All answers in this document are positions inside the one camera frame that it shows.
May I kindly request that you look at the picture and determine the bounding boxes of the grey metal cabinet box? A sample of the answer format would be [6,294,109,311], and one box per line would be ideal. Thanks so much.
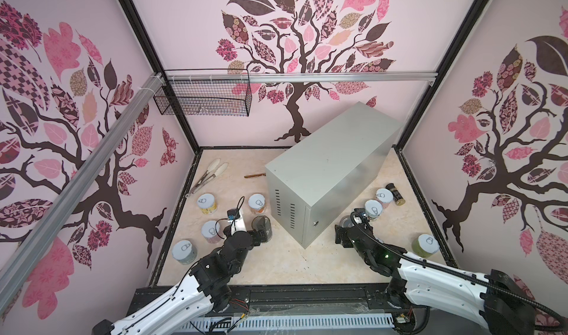
[266,103,402,249]

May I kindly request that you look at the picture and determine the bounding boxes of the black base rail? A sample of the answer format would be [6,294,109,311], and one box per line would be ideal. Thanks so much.
[119,280,502,335]

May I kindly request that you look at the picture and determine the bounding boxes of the white slotted cable duct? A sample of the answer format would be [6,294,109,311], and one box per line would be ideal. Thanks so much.
[175,314,394,334]

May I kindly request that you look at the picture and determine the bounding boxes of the yellow label white-lid can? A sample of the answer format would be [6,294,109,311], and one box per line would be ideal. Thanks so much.
[197,193,217,215]

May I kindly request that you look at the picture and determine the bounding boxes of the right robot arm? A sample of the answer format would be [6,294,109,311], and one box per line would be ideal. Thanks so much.
[334,209,567,334]

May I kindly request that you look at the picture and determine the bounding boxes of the green label white-lid can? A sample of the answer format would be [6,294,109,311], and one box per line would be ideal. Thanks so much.
[411,234,440,258]

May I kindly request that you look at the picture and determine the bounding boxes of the copper table knife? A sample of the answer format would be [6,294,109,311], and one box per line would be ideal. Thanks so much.
[244,173,266,179]

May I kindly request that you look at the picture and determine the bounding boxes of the dark spice jar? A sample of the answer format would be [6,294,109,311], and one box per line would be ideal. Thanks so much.
[385,183,406,206]

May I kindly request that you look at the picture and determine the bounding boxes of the grey-green white-lid can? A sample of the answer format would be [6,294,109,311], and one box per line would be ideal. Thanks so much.
[172,240,198,266]

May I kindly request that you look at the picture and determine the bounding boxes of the pink label white-lid can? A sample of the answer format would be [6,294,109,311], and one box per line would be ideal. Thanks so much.
[201,221,223,244]

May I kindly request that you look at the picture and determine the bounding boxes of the teal label white-lid can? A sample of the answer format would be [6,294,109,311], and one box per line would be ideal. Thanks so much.
[365,200,384,221]

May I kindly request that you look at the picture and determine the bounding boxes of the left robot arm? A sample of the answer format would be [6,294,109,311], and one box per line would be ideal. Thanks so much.
[91,230,267,334]

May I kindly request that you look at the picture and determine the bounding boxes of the dark grey tin can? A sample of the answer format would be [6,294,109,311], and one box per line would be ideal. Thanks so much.
[251,215,273,243]

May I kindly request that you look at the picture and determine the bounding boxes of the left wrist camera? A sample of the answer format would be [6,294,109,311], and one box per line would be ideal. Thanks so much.
[225,208,246,236]

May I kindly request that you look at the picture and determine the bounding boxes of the black wire basket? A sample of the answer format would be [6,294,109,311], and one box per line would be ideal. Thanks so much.
[154,68,252,117]

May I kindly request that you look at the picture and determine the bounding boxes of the aluminium diagonal rail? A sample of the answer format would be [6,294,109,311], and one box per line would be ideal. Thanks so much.
[0,72,165,316]

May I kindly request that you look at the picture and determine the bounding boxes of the blue label tin can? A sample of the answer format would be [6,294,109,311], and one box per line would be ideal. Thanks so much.
[340,215,354,229]

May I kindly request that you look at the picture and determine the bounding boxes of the orange label white-lid can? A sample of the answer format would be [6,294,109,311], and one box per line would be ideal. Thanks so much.
[248,193,266,215]

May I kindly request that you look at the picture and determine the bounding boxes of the aluminium horizontal rail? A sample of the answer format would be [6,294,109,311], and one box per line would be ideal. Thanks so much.
[167,71,438,83]

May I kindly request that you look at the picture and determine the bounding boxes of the pink small white-lid can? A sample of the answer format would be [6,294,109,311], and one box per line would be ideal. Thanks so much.
[376,188,394,209]

